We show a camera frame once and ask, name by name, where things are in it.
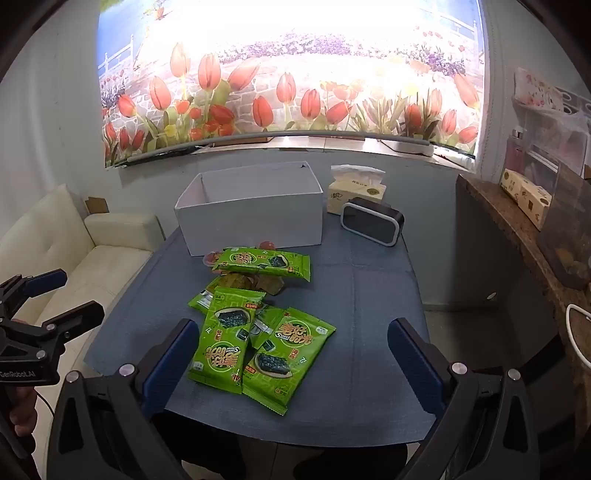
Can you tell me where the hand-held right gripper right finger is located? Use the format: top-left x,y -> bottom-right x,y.
389,318 -> 542,480

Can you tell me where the person's left hand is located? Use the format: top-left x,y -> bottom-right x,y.
8,384 -> 41,431

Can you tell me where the floral box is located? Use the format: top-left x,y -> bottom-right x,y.
514,68 -> 567,112

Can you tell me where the green seaweed snack packet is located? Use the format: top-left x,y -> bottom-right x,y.
214,247 -> 311,282
187,277 -> 223,315
242,306 -> 337,416
187,286 -> 267,396
249,305 -> 288,352

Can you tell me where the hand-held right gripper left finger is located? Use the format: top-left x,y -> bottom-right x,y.
46,318 -> 204,480

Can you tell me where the wooden shelf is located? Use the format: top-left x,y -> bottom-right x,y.
456,174 -> 591,418

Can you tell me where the white cardboard box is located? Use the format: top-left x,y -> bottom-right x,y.
174,161 -> 324,257

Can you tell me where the yellow printed box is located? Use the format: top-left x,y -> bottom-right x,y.
501,168 -> 553,232

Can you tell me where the cardboard piece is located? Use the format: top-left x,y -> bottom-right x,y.
82,197 -> 112,216

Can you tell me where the clear plastic container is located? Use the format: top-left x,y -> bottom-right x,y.
537,161 -> 591,291

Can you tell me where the tissue pack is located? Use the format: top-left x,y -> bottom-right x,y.
327,164 -> 387,216

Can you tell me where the plastic drawer unit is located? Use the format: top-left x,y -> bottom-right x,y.
505,92 -> 591,188

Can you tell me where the cream sofa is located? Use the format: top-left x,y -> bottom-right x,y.
0,184 -> 165,366

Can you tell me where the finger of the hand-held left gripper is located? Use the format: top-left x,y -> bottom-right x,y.
0,269 -> 68,319
25,301 -> 105,344

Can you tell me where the white cable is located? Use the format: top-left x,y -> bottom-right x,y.
565,304 -> 591,371

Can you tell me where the white plastic basket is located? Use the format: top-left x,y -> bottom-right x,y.
340,197 -> 406,248

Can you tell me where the tulip wall poster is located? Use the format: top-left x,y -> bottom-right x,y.
98,0 -> 486,169

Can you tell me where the yellow snack packet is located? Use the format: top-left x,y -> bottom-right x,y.
210,272 -> 288,297

